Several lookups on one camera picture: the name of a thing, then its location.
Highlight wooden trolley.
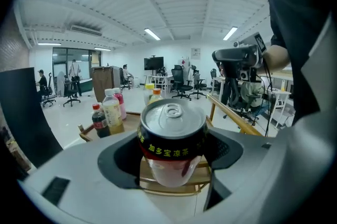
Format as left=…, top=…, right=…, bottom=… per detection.
left=77, top=94, right=264, bottom=196

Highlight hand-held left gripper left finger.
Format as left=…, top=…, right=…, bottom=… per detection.
left=17, top=129, right=174, bottom=224

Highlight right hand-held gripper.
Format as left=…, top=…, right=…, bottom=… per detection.
left=212, top=32, right=267, bottom=84

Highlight dark oval table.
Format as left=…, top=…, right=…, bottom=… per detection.
left=78, top=78, right=93, bottom=94

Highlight orange juice bottle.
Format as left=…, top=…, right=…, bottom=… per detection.
left=143, top=83, right=156, bottom=107
left=148, top=88, right=164, bottom=106

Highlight ceiling air conditioner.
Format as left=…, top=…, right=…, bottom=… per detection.
left=70, top=24, right=103, bottom=37

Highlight red drink can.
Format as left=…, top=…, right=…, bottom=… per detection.
left=137, top=98, right=209, bottom=188

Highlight black office chair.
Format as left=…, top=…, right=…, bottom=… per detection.
left=62, top=80, right=82, bottom=107
left=210, top=68, right=222, bottom=94
left=118, top=67, right=132, bottom=91
left=190, top=65, right=207, bottom=99
left=41, top=72, right=56, bottom=108
left=227, top=78, right=264, bottom=124
left=171, top=65, right=194, bottom=101

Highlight brown cabinet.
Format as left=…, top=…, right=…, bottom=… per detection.
left=91, top=65, right=122, bottom=104

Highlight person's black shirt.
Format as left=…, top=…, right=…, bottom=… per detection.
left=266, top=0, right=337, bottom=126

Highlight grey draped coat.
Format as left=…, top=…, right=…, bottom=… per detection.
left=56, top=71, right=70, bottom=97

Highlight person's right forearm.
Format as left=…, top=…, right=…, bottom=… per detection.
left=259, top=45, right=291, bottom=75

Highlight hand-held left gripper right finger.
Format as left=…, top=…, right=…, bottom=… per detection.
left=194, top=112, right=337, bottom=224

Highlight pink drink bottle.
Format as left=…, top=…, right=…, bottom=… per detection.
left=112, top=87, right=127, bottom=120

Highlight dark cola bottle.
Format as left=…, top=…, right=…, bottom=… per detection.
left=91, top=103, right=111, bottom=139

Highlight white desk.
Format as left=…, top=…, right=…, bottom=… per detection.
left=151, top=75, right=174, bottom=92
left=263, top=73, right=294, bottom=129

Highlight black wall monitor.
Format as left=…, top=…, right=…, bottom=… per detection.
left=144, top=56, right=164, bottom=71

